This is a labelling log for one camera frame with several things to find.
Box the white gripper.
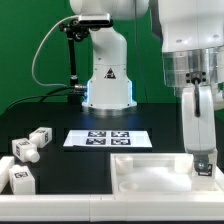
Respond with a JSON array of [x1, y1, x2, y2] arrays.
[[182, 82, 216, 173]]

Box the white square tabletop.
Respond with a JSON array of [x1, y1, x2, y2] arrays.
[[110, 153, 224, 195]]

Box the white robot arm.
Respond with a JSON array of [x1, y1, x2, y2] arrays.
[[69, 0, 224, 173]]

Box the white fiducial marker sheet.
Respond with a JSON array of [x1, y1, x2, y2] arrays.
[[64, 130, 152, 148]]

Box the white left fence piece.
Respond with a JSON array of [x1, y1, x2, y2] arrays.
[[0, 156, 15, 193]]

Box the grey camera cable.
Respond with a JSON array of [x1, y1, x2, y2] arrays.
[[31, 15, 80, 88]]

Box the black cables on table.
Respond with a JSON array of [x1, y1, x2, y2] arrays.
[[6, 85, 88, 111]]

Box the white front fence wall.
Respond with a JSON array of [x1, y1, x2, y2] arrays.
[[0, 194, 224, 222]]

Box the grey background camera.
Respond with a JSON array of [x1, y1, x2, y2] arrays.
[[78, 13, 113, 28]]

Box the black camera stand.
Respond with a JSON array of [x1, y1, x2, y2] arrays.
[[59, 19, 90, 105]]

